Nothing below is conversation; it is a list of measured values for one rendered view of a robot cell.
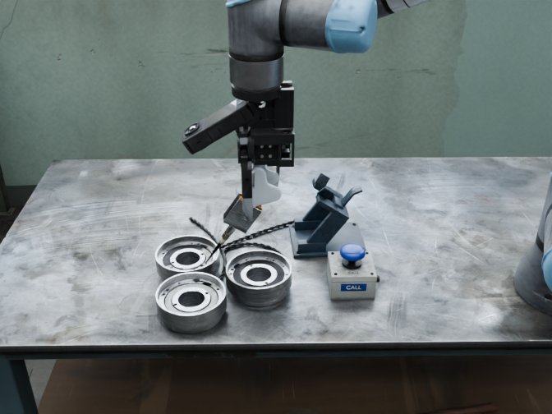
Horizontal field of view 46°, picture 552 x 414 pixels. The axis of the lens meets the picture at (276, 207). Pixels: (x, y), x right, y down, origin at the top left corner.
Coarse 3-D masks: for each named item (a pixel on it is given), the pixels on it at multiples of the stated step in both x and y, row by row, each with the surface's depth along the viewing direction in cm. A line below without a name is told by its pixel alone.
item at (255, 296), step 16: (240, 256) 106; (256, 256) 107; (272, 256) 107; (256, 272) 105; (272, 272) 104; (288, 272) 104; (240, 288) 99; (256, 288) 98; (272, 288) 99; (288, 288) 102; (256, 304) 100; (272, 304) 101
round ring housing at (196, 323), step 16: (192, 272) 102; (160, 288) 98; (192, 288) 100; (224, 288) 98; (160, 304) 95; (176, 304) 97; (192, 304) 101; (208, 304) 97; (224, 304) 97; (176, 320) 94; (192, 320) 93; (208, 320) 94
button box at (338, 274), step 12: (336, 252) 106; (336, 264) 103; (348, 264) 102; (360, 264) 102; (372, 264) 103; (336, 276) 100; (348, 276) 100; (360, 276) 100; (372, 276) 100; (336, 288) 101; (348, 288) 101; (360, 288) 101; (372, 288) 101
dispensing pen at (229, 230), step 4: (236, 200) 100; (232, 204) 101; (228, 208) 102; (228, 212) 101; (224, 216) 101; (228, 228) 102; (232, 228) 102; (224, 232) 103; (228, 232) 102; (232, 232) 102; (224, 236) 103; (228, 236) 103; (220, 240) 103; (224, 240) 103; (220, 244) 103; (216, 248) 104; (212, 252) 104
